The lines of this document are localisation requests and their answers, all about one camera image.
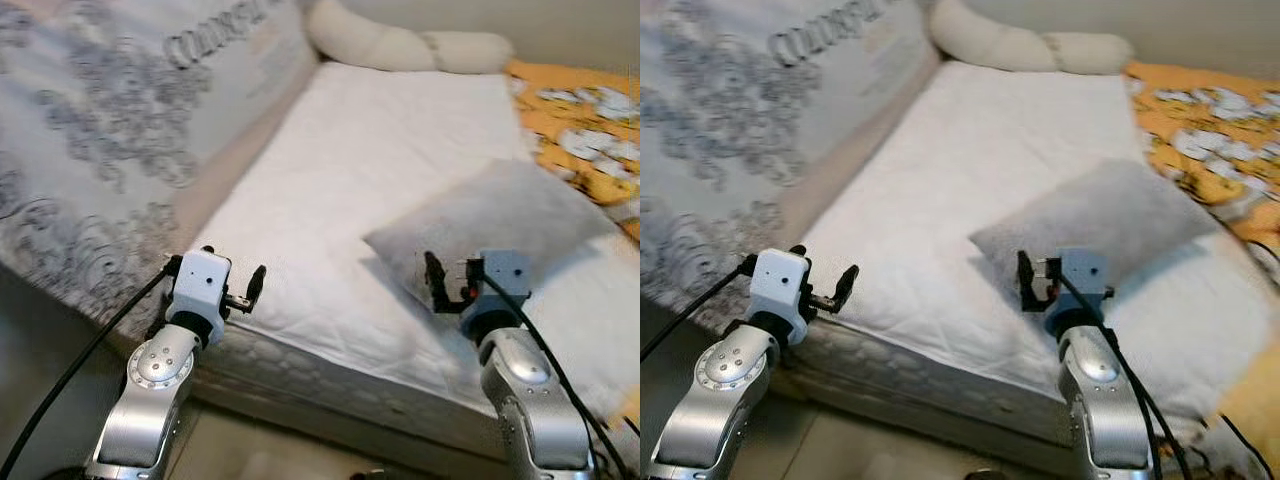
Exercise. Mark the bed with white sheet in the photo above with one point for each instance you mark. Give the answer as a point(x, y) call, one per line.
point(960, 180)
point(350, 180)

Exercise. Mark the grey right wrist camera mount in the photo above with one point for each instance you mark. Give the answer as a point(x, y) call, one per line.
point(505, 275)
point(1085, 275)

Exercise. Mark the grey square pillow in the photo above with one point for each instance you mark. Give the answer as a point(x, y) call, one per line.
point(1110, 215)
point(500, 215)

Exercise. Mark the orange egg cartoon blanket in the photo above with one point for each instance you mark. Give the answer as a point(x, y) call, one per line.
point(1210, 130)
point(580, 130)

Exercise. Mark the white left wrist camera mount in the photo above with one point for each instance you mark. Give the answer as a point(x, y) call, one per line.
point(780, 280)
point(200, 280)

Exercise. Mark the cream bolster pillow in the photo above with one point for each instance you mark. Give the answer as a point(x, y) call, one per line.
point(380, 45)
point(1000, 45)

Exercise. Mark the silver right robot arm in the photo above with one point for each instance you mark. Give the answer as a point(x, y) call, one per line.
point(1100, 400)
point(525, 400)

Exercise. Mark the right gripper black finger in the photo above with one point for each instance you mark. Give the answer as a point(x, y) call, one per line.
point(434, 280)
point(1028, 280)

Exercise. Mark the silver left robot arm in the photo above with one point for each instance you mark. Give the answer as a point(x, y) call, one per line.
point(150, 400)
point(720, 400)

